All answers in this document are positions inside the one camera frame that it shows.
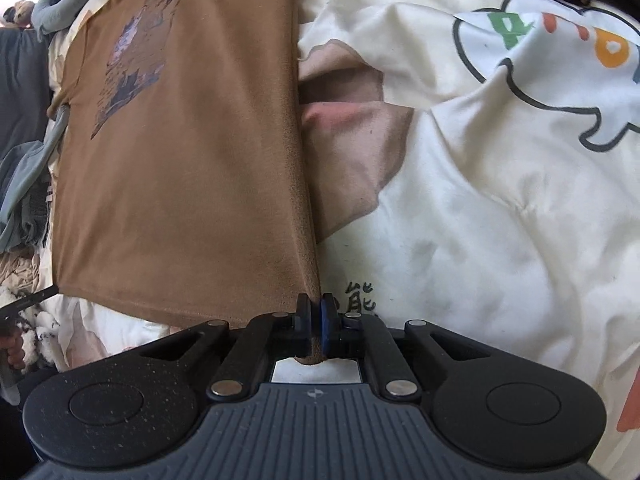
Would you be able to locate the dark grey pillow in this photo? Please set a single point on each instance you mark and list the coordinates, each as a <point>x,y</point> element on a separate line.
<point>24,85</point>

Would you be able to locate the beige cloth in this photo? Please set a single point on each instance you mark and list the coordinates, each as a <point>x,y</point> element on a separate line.
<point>19,274</point>

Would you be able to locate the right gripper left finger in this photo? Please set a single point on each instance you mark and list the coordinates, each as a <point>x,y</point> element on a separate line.
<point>265,339</point>

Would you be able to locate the person's left hand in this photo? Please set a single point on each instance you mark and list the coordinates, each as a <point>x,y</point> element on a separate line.
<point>13,346</point>

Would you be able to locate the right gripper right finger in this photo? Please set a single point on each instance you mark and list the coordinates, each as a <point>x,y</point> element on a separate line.
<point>364,338</point>

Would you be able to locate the brown printed t-shirt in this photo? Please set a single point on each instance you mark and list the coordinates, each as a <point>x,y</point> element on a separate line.
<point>181,193</point>

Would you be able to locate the small teddy bear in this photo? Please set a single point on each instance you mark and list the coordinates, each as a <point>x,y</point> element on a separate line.
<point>19,15</point>

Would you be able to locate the blue denim garment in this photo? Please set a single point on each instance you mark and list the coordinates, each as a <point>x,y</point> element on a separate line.
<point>24,187</point>

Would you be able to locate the white fluffy spotted fabric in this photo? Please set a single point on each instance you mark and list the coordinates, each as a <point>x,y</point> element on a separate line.
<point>39,328</point>

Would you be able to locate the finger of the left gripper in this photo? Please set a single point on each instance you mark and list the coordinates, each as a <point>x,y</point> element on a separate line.
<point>19,305</point>

